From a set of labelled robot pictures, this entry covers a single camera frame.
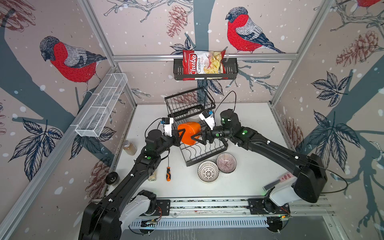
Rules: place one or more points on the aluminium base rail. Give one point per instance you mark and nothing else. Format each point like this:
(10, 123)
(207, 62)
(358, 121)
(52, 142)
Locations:
(226, 212)

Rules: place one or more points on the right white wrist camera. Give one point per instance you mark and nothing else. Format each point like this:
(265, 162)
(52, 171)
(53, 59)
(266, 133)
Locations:
(208, 118)

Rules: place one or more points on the red cassava chips bag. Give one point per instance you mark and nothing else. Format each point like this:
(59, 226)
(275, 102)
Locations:
(203, 62)

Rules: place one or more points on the black wall basket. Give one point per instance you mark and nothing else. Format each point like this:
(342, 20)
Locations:
(227, 69)

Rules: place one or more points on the pink handled brush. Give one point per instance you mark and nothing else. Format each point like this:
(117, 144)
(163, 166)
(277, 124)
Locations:
(281, 179)

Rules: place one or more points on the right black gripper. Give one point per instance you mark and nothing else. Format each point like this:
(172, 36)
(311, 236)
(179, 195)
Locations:
(201, 135)

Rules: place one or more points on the glass jar with lid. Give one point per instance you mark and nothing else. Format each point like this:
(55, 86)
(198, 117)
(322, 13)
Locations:
(129, 148)

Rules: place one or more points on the white patterned bowl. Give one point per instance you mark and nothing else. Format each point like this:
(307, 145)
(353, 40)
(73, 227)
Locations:
(208, 172)

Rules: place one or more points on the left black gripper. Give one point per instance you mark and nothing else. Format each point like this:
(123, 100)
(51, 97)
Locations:
(176, 139)

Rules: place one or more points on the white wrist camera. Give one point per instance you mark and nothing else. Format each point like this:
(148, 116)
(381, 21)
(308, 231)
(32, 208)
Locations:
(208, 118)
(167, 126)

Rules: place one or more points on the small clear bottle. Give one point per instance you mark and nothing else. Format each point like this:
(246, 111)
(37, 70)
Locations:
(153, 176)

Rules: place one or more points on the white mesh wall shelf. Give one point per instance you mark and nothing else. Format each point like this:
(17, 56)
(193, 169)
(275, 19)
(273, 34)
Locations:
(98, 113)

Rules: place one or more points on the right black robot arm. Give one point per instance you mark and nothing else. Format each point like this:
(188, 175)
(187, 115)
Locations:
(309, 171)

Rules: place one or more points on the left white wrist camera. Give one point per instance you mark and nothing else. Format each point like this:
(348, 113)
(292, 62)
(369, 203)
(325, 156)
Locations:
(167, 126)

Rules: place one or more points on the orange plastic bowl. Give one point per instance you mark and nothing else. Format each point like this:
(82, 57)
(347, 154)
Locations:
(191, 128)

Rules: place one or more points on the orange handled screwdriver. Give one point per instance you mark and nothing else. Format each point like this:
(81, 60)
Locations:
(168, 174)

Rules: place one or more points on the black wire dish rack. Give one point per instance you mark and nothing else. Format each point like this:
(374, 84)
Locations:
(185, 108)

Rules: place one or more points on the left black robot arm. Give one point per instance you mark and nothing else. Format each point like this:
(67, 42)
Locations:
(107, 219)

